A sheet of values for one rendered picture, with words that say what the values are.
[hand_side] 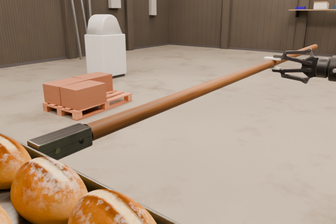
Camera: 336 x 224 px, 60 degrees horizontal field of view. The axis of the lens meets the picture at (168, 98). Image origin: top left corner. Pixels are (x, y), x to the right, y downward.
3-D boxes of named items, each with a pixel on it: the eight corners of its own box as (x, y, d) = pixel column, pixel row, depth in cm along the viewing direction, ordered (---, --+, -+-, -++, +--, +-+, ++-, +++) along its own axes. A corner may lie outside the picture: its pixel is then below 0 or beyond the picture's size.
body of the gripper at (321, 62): (329, 57, 101) (300, 55, 106) (325, 81, 103) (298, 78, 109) (332, 55, 107) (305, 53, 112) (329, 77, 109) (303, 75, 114)
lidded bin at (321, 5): (328, 9, 934) (330, 1, 928) (327, 9, 907) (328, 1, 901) (314, 9, 958) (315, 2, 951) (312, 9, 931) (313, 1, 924)
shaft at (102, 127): (312, 48, 180) (313, 43, 179) (317, 49, 178) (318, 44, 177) (80, 140, 49) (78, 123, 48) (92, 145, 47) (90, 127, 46)
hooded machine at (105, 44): (109, 72, 712) (105, 14, 674) (128, 75, 676) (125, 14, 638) (86, 77, 658) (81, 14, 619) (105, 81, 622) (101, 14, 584)
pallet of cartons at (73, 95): (101, 93, 522) (99, 71, 510) (133, 101, 478) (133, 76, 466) (42, 110, 432) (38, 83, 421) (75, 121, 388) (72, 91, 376)
